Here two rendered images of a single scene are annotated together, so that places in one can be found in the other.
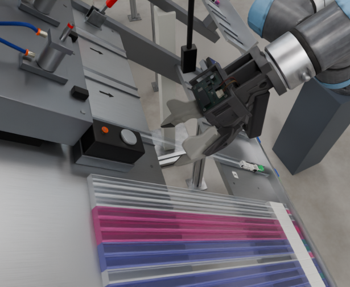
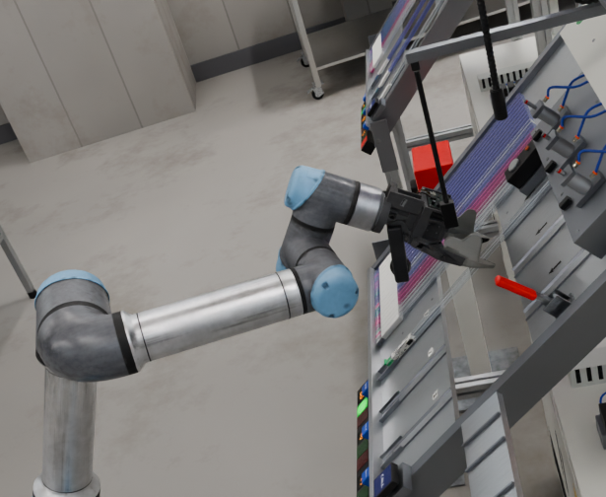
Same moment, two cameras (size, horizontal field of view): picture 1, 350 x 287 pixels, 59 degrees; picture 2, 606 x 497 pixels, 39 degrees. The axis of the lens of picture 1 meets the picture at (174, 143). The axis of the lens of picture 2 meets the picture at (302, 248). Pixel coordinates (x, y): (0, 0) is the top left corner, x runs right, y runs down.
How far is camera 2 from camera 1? 158 cm
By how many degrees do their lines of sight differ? 90
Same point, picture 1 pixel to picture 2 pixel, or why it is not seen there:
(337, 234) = not seen: outside the picture
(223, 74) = (424, 198)
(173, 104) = (474, 241)
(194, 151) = (465, 227)
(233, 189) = (435, 289)
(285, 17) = (330, 255)
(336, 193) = not seen: outside the picture
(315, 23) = (343, 180)
